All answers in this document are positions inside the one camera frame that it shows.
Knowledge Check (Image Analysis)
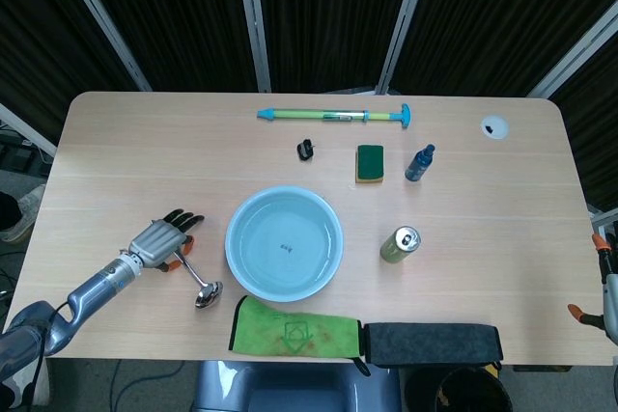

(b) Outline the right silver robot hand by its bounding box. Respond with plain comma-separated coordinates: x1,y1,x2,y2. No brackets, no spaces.
567,232,618,336

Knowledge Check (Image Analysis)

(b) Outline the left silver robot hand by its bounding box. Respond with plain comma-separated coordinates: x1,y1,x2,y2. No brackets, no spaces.
118,207,206,274

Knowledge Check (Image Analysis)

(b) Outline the metal ladle black handle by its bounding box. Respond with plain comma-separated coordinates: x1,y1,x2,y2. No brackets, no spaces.
173,245,224,310

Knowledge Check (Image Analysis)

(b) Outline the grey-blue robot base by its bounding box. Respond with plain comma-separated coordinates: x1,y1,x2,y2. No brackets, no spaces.
192,360,403,412

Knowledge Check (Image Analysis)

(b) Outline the light blue bowl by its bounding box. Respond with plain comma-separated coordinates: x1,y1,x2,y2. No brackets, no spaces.
224,184,346,304

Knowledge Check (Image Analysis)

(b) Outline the green blue syringe pump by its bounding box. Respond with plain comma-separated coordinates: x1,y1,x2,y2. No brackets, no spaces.
256,102,413,130

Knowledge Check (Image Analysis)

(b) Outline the beige shoe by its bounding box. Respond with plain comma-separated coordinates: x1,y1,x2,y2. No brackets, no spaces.
0,183,48,244

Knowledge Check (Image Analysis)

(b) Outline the green microfiber cloth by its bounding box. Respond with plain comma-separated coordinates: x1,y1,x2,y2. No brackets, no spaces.
228,294,372,377

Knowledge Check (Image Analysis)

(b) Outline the dark ribbed partition panel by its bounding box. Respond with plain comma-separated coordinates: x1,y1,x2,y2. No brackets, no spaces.
388,0,618,96
255,0,411,94
0,0,139,143
549,28,618,213
71,0,260,93

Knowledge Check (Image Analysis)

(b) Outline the small black clip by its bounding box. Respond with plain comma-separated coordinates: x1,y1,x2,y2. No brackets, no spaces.
295,138,319,162

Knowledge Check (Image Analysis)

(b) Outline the dark grey felt cloth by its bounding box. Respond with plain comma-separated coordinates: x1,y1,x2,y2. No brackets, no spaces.
361,321,504,366

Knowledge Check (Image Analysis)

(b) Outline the green energy drink can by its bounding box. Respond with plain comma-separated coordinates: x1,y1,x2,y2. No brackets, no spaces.
379,226,422,265

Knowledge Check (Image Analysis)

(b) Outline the green and yellow sponge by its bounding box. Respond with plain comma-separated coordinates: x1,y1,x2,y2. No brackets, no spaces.
354,143,386,186

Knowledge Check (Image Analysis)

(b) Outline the blue spray bottle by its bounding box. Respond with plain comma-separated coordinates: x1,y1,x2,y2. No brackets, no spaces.
404,143,436,182

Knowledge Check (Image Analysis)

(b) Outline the grey partition frame post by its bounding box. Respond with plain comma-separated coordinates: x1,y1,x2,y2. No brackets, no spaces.
0,102,58,158
234,0,272,94
51,0,153,93
375,0,435,96
527,11,618,98

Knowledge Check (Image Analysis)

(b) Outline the white table cable grommet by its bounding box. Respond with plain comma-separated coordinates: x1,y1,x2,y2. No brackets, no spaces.
480,115,511,140

